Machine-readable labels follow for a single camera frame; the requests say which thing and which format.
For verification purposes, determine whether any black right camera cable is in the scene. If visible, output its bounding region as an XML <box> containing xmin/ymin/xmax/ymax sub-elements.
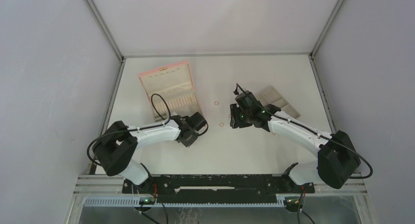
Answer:
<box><xmin>233</xmin><ymin>83</ymin><xmax>373</xmax><ymax>180</ymax></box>

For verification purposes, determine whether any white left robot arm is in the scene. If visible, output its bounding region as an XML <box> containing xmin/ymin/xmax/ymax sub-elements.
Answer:
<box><xmin>87</xmin><ymin>112</ymin><xmax>208</xmax><ymax>193</ymax></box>

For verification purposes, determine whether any pink jewelry box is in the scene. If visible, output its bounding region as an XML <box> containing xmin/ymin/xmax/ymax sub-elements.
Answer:
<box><xmin>138</xmin><ymin>61</ymin><xmax>202</xmax><ymax>122</ymax></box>

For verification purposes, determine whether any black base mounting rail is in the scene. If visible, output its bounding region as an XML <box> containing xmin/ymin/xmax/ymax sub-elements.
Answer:
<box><xmin>122</xmin><ymin>173</ymin><xmax>315</xmax><ymax>205</ymax></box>

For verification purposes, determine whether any pink jewelry drawer tray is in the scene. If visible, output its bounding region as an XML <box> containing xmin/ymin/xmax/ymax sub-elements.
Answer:
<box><xmin>255</xmin><ymin>85</ymin><xmax>300</xmax><ymax>119</ymax></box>

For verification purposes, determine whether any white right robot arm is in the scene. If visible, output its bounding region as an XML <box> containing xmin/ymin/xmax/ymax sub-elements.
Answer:
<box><xmin>230</xmin><ymin>91</ymin><xmax>362</xmax><ymax>193</ymax></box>

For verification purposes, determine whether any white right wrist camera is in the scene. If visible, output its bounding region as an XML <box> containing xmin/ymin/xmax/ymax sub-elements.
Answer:
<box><xmin>233</xmin><ymin>88</ymin><xmax>251</xmax><ymax>98</ymax></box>

